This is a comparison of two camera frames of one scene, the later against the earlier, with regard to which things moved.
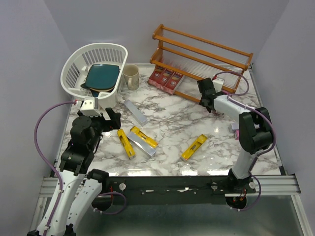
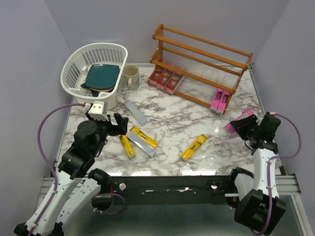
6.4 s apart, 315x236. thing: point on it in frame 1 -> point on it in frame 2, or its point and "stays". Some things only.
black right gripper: (200, 102) -> (241, 124)
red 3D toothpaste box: (167, 75) stays
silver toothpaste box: (136, 113) stays
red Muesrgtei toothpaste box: (173, 82) stays
